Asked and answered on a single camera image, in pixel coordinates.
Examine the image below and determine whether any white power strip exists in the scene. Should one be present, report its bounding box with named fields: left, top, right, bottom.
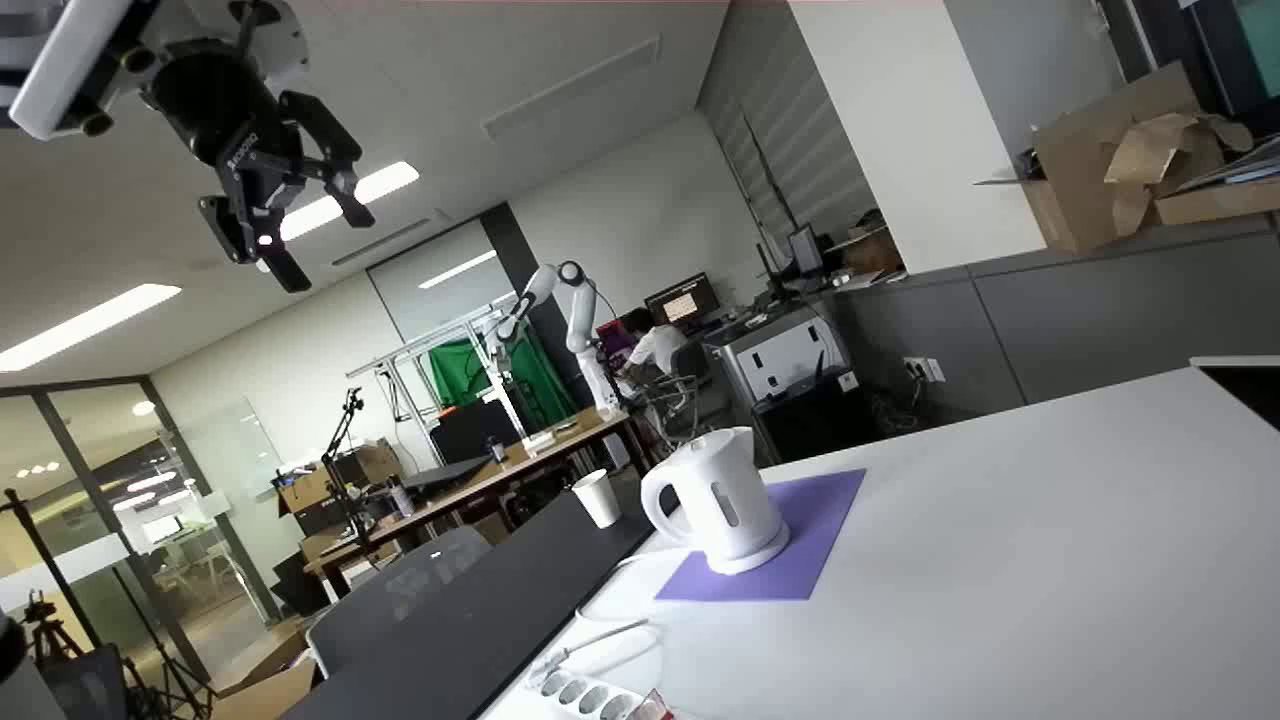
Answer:
left=531, top=665, right=673, bottom=720

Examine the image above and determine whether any white metal frame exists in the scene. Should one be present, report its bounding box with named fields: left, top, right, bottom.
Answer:
left=347, top=332, right=515, bottom=431

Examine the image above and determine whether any person in white shirt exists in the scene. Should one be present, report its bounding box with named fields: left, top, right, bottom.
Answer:
left=620, top=306, right=695, bottom=391

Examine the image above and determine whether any long ceiling light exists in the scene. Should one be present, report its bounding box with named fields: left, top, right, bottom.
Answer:
left=0, top=281, right=183, bottom=375
left=417, top=249, right=501, bottom=292
left=275, top=154, right=423, bottom=244

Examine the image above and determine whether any green cloth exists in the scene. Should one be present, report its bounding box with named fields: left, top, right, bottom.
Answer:
left=418, top=326, right=578, bottom=437

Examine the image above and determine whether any flat cardboard box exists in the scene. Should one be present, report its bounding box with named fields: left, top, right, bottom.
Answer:
left=1153, top=177, right=1280, bottom=230

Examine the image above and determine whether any purple mat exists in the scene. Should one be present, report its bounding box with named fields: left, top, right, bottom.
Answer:
left=650, top=464, right=872, bottom=609

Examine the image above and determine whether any white paper cup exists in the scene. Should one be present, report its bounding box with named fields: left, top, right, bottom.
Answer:
left=567, top=464, right=627, bottom=533

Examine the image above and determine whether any wooden desk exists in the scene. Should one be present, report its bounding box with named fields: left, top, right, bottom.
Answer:
left=300, top=412, right=633, bottom=605

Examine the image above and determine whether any black computer monitor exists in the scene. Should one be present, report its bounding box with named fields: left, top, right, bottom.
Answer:
left=761, top=224, right=823, bottom=285

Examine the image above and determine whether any large open cardboard box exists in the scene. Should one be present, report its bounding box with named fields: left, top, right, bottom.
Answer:
left=974, top=54, right=1260, bottom=257

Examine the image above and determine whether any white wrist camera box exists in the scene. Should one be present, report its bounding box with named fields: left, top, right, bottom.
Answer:
left=5, top=0, right=137, bottom=145

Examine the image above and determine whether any black tripod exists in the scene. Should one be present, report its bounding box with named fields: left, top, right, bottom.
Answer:
left=0, top=482, right=216, bottom=720

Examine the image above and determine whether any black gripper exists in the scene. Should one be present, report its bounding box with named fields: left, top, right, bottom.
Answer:
left=146, top=44, right=376, bottom=294

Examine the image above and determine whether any white metal cabinet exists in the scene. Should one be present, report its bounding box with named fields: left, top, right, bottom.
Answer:
left=714, top=306, right=863, bottom=412

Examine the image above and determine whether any white electric kettle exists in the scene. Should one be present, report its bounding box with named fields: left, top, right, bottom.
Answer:
left=636, top=424, right=790, bottom=579

